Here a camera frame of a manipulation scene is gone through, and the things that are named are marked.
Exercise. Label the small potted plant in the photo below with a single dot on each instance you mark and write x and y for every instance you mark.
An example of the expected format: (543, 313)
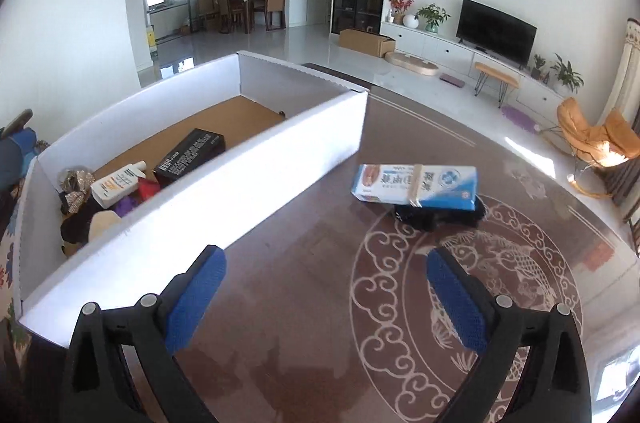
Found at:
(539, 65)

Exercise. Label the white cardboard storage box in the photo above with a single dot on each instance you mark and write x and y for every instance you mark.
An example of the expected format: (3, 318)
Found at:
(250, 183)

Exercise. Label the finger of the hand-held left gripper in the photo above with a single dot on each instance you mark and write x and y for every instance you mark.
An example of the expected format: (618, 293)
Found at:
(24, 139)

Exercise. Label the red flowers in vase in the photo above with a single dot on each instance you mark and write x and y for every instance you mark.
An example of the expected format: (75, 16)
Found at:
(400, 5)

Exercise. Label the orange lounge chair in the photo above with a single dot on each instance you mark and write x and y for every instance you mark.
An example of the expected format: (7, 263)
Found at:
(580, 133)

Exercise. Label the purple floor mat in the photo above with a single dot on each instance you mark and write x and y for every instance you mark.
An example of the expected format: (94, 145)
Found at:
(451, 80)

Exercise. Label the black fuzzy item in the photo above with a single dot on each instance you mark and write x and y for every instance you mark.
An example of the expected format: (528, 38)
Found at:
(440, 218)

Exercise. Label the silver rhinestone bow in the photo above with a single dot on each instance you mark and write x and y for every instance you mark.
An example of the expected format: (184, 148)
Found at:
(75, 199)

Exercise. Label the round white vase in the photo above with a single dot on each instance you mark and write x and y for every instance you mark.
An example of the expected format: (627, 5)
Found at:
(411, 21)

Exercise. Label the white lotion bottle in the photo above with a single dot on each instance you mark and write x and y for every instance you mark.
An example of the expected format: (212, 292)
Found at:
(117, 185)

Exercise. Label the beige rubber band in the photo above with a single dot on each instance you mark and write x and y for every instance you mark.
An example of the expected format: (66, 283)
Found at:
(416, 185)

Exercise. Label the purple scrunchie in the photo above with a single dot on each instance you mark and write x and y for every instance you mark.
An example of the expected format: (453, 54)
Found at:
(126, 205)

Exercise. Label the wooden bench with hairpin legs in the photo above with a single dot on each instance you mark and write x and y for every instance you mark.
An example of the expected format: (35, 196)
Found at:
(497, 73)

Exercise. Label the floral patterned cloth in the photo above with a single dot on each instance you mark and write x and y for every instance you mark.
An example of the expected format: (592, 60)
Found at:
(7, 263)

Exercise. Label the bushy green potted plant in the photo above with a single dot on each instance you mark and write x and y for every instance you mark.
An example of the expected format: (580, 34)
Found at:
(432, 17)

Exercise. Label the beige round floor cushion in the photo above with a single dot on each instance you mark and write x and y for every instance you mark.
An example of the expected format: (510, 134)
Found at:
(412, 64)

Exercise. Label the red candy-shaped packet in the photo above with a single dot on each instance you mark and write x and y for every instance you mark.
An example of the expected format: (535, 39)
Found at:
(148, 190)

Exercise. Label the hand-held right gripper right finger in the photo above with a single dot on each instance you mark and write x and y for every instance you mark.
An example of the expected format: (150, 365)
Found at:
(457, 298)

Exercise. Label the brown patterned glass desktop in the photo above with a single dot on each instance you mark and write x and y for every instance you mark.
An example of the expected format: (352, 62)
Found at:
(325, 263)

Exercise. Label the cream knit pouch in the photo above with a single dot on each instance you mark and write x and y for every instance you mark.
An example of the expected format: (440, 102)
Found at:
(106, 223)

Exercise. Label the black box with white print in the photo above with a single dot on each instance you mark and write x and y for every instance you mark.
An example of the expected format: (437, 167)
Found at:
(190, 153)

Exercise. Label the large-leaf potted plant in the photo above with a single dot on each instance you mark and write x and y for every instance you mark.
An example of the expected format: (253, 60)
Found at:
(567, 75)

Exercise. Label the brown cardboard box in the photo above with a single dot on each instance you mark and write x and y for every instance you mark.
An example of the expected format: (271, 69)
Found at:
(362, 42)

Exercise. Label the covered standing air conditioner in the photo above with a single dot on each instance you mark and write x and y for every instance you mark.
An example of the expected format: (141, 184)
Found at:
(631, 63)

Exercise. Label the white television cabinet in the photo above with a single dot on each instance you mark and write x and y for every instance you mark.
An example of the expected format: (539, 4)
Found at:
(450, 50)

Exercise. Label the black television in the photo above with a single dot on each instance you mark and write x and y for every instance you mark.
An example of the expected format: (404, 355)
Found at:
(495, 28)

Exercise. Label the black pouch with white stitching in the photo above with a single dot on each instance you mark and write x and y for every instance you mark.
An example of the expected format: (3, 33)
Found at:
(75, 225)

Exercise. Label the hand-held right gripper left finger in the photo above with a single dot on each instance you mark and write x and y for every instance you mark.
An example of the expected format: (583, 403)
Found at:
(195, 298)

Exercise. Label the dining table with chairs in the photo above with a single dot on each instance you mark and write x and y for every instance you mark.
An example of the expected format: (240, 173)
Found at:
(250, 3)

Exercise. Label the blue and white toothpaste box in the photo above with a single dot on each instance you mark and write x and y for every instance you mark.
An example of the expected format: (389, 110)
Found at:
(390, 183)

